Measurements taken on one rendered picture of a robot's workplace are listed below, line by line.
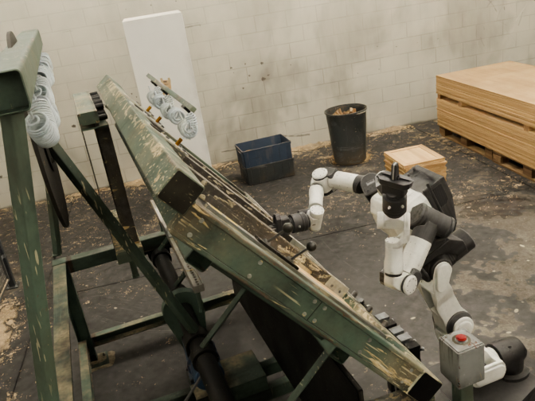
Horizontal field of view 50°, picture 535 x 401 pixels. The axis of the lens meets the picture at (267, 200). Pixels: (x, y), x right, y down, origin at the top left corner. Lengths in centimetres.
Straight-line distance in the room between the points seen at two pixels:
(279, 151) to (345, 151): 80
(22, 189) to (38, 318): 36
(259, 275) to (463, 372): 96
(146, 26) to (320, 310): 447
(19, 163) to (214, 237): 54
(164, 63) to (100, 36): 157
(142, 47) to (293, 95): 249
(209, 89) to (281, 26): 120
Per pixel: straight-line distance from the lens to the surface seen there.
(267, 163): 670
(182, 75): 599
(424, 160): 570
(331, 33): 771
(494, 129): 660
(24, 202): 154
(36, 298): 164
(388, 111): 816
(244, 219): 231
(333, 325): 191
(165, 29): 593
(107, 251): 388
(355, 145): 686
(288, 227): 192
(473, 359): 234
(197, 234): 161
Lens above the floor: 233
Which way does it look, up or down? 22 degrees down
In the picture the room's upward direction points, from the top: 9 degrees counter-clockwise
